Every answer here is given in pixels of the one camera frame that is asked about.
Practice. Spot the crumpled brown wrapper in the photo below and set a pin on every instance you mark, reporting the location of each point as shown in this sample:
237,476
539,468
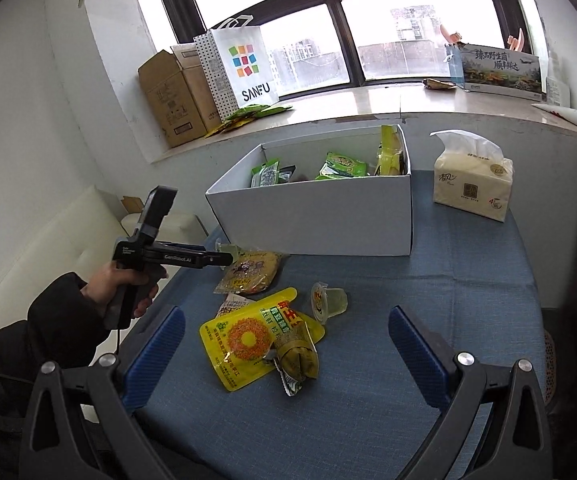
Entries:
438,85

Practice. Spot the brown cardboard box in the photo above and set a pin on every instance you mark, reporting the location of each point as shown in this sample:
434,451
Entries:
177,91

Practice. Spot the white green wet wipes pack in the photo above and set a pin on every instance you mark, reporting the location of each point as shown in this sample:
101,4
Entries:
265,174

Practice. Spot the small olive snack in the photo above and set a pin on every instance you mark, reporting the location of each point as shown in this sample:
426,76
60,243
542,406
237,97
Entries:
295,357

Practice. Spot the white bottle on sill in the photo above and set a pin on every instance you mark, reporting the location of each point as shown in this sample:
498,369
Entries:
557,90

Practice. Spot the tissue pack on table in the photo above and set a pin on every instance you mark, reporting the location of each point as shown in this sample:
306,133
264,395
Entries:
472,174

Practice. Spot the white tube on sill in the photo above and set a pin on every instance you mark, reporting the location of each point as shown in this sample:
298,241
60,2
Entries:
567,113

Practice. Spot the person's left hand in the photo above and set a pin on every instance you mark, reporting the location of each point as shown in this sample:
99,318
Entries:
104,284

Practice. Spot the printed long gift box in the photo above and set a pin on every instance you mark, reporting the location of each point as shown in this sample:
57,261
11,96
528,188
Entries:
497,71

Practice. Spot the round cake snack pack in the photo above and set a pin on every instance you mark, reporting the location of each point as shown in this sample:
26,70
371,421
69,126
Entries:
253,272

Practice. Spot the cream sofa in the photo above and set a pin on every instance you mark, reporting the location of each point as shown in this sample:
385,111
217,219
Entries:
80,238

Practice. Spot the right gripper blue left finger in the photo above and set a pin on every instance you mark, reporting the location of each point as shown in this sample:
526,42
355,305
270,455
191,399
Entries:
147,355

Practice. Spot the brown woven stool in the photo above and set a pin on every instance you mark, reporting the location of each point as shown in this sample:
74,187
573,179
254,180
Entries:
551,372

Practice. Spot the person's left forearm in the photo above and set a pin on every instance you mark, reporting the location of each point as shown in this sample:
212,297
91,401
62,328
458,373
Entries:
61,326

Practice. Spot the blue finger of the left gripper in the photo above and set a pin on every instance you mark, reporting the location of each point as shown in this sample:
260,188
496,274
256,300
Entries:
217,259

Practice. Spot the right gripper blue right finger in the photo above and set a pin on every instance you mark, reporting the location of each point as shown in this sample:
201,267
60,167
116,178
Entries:
426,354

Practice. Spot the yellow pouch snack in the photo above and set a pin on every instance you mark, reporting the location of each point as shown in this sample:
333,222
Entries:
236,342

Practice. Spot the green snack packet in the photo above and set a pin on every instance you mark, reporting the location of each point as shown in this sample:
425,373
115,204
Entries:
339,166

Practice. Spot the jelly cup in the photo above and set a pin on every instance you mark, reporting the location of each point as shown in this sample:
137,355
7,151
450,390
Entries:
327,302

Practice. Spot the white cardboard box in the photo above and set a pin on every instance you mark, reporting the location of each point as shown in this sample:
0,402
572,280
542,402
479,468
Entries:
359,216

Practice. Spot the white SANFU shopping bag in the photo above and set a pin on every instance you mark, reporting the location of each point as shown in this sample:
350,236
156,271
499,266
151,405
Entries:
236,65

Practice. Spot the green yellow sachets pile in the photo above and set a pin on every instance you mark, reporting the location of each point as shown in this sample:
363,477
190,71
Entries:
246,115

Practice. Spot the olive green snack bag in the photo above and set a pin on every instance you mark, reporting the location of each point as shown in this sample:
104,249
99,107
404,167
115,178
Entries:
389,153

